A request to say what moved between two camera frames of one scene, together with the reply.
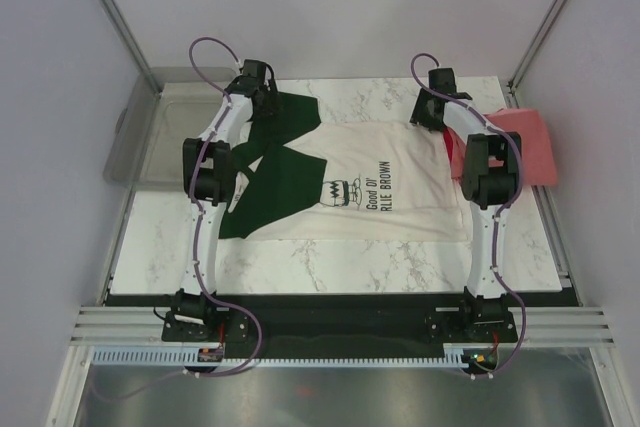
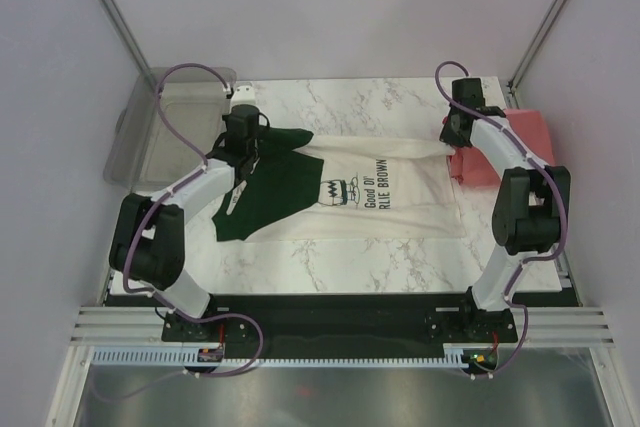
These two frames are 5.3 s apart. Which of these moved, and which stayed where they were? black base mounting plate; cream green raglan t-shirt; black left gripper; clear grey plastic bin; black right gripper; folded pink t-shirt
Moved: black left gripper; cream green raglan t-shirt; black right gripper
Stayed: black base mounting plate; folded pink t-shirt; clear grey plastic bin
